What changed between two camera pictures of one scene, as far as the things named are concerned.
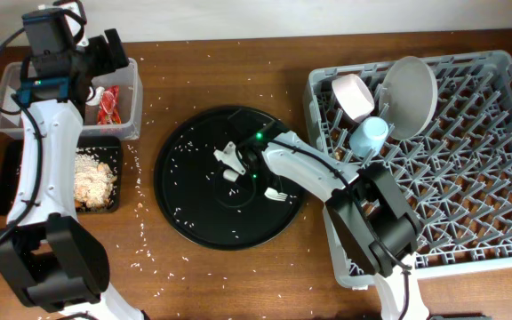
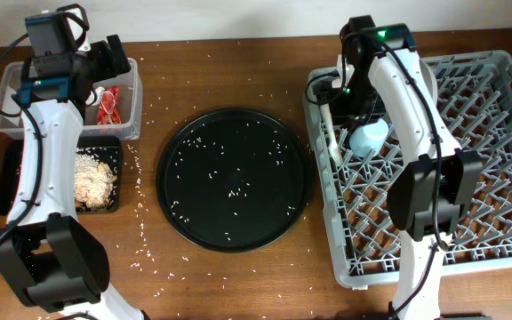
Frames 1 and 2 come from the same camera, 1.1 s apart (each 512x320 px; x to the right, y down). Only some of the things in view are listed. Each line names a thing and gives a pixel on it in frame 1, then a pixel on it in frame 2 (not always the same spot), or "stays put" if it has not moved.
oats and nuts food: x=94 y=181 stays put
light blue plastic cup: x=369 y=139 stays put
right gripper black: x=260 y=187 → x=341 y=114
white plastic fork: x=273 y=193 → x=332 y=140
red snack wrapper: x=109 y=109 stays put
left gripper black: x=108 y=62 stays put
